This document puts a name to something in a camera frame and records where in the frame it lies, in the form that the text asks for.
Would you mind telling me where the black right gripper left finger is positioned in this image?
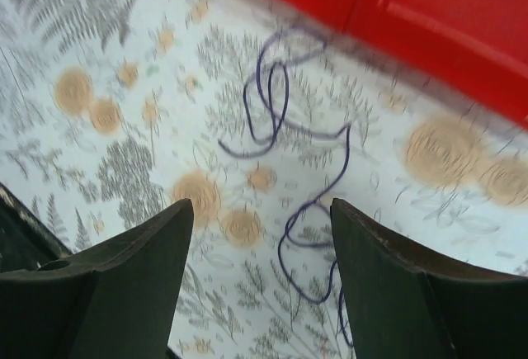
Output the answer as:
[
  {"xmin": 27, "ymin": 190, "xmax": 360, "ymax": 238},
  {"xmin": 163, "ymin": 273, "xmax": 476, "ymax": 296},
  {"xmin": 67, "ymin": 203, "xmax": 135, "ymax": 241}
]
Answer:
[{"xmin": 1, "ymin": 200, "xmax": 194, "ymax": 358}]

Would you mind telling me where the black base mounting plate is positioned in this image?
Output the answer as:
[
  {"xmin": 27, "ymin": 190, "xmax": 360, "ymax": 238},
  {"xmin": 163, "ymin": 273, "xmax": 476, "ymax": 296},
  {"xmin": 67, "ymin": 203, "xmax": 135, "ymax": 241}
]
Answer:
[{"xmin": 0, "ymin": 184, "xmax": 72, "ymax": 272}]

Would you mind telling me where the red three-compartment plastic tray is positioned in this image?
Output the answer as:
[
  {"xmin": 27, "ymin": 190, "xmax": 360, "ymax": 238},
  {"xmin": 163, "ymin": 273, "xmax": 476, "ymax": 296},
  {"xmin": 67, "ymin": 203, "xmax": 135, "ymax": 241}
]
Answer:
[{"xmin": 282, "ymin": 0, "xmax": 527, "ymax": 126}]

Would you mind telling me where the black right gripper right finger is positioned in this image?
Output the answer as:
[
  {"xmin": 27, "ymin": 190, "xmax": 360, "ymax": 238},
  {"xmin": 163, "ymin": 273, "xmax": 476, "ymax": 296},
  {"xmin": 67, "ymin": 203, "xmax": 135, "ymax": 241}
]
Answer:
[{"xmin": 330, "ymin": 199, "xmax": 527, "ymax": 359}]

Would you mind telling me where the purple thin wire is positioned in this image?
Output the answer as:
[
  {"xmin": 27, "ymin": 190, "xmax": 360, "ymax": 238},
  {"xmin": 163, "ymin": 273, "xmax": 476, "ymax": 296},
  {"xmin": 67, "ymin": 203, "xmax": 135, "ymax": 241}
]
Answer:
[{"xmin": 218, "ymin": 27, "xmax": 356, "ymax": 350}]

